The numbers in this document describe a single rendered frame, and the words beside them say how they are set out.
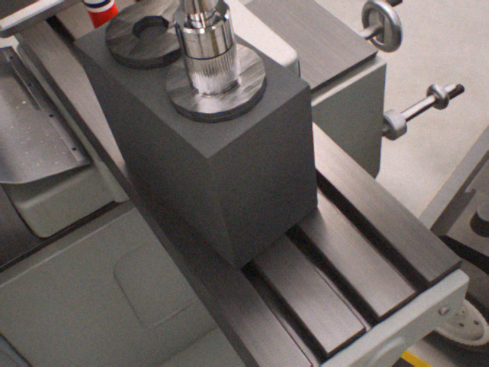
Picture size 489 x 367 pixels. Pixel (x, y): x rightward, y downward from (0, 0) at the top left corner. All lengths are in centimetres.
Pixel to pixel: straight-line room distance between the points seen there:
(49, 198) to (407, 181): 119
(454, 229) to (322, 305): 48
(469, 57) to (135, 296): 145
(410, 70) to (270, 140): 167
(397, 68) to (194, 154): 172
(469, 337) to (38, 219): 72
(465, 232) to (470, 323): 16
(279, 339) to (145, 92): 27
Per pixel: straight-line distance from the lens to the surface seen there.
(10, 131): 100
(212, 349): 146
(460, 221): 111
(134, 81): 62
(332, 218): 72
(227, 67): 55
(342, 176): 75
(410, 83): 219
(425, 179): 193
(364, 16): 142
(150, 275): 121
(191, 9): 52
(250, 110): 57
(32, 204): 97
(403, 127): 135
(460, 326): 120
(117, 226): 106
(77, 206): 101
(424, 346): 123
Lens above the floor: 152
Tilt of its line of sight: 51 degrees down
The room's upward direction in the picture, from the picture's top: 12 degrees counter-clockwise
